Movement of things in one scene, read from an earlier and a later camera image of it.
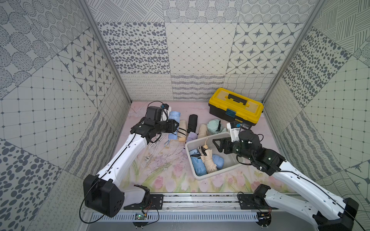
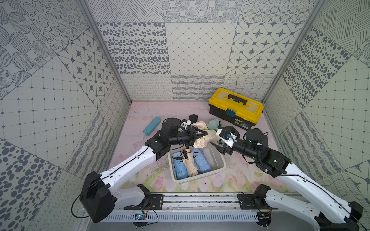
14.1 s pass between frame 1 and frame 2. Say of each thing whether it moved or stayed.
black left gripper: moved
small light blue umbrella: moved
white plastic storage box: moved
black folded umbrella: stayed
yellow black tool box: stayed
